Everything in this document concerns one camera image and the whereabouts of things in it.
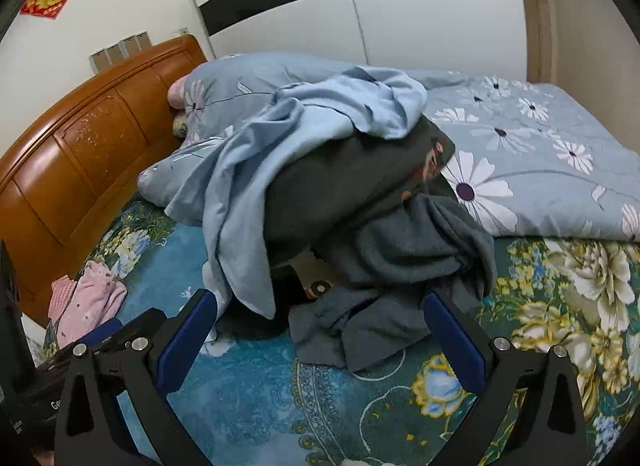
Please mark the light blue shirt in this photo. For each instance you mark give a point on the light blue shirt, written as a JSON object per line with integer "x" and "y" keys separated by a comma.
{"x": 235, "y": 170}

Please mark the cream and grey clothes pile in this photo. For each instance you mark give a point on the cream and grey clothes pile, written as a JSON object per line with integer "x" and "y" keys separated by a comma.
{"x": 400, "y": 266}

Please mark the teal floral blanket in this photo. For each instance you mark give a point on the teal floral blanket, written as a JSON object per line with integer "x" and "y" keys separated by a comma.
{"x": 280, "y": 396}

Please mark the black cloth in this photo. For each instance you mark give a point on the black cloth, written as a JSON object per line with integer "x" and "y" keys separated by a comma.
{"x": 285, "y": 291}

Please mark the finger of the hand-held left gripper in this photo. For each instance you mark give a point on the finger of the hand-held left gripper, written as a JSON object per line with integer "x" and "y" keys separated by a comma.
{"x": 142, "y": 325}

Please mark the pink folded garment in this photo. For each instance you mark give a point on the pink folded garment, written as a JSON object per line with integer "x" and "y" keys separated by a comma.
{"x": 95, "y": 296}

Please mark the pink checked cloth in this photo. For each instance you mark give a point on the pink checked cloth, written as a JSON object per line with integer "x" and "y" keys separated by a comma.
{"x": 62, "y": 293}

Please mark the white wardrobe with black stripe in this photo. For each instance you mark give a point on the white wardrobe with black stripe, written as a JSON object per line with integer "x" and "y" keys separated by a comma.
{"x": 280, "y": 35}

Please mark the beige door frame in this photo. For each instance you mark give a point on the beige door frame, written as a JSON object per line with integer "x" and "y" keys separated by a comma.
{"x": 534, "y": 20}

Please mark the light blue floral quilt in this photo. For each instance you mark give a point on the light blue floral quilt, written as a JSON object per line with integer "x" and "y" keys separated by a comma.
{"x": 525, "y": 155}

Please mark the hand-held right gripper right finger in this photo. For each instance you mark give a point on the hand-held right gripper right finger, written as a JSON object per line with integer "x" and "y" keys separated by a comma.
{"x": 455, "y": 341}

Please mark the pink pillow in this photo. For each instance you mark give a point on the pink pillow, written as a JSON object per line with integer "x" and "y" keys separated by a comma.
{"x": 176, "y": 95}

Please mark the beige wall switch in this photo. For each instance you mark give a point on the beige wall switch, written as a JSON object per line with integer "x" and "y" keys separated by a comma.
{"x": 98, "y": 59}
{"x": 129, "y": 46}
{"x": 114, "y": 53}
{"x": 142, "y": 39}

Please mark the wooden headboard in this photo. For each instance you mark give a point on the wooden headboard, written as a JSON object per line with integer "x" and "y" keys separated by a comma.
{"x": 75, "y": 145}

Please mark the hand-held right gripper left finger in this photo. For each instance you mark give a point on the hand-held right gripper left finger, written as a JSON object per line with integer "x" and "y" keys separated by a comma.
{"x": 185, "y": 341}

